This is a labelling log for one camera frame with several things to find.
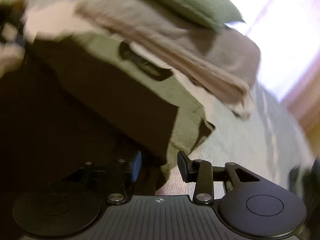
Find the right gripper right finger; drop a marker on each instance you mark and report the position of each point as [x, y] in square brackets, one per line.
[199, 172]

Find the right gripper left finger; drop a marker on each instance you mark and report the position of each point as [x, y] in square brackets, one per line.
[123, 176]

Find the black and grey TJC sweater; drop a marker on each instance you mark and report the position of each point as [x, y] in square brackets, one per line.
[76, 100]

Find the pink and blue bedspread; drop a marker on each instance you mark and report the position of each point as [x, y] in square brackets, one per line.
[269, 141]

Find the stack of folded dark clothes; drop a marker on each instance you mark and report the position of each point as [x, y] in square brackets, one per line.
[304, 182]

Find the folded beige blanket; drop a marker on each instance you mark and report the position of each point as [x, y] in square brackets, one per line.
[225, 64]

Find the pink curtain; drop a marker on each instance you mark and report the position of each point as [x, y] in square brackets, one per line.
[302, 101]

